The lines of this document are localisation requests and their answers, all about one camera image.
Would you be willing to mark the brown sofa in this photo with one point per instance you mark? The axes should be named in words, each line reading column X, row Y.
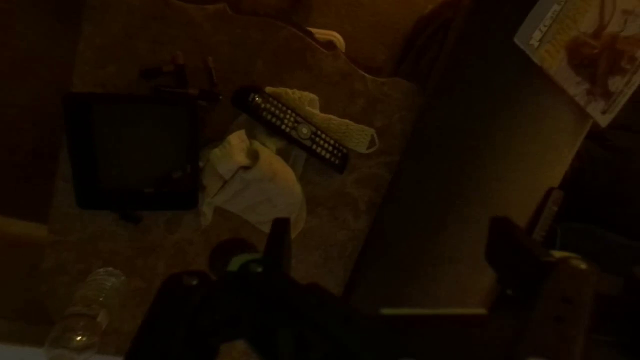
column 466, row 201

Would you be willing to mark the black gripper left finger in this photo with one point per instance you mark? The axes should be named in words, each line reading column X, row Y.
column 278, row 251

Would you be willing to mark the black flat square case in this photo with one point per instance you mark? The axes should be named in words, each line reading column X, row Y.
column 132, row 152

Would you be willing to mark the white crumpled cloth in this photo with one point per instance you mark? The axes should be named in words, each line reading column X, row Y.
column 253, row 186

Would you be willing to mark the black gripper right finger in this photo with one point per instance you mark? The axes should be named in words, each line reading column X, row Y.
column 513, row 267

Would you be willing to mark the black remote control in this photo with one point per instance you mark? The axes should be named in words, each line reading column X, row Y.
column 293, row 127

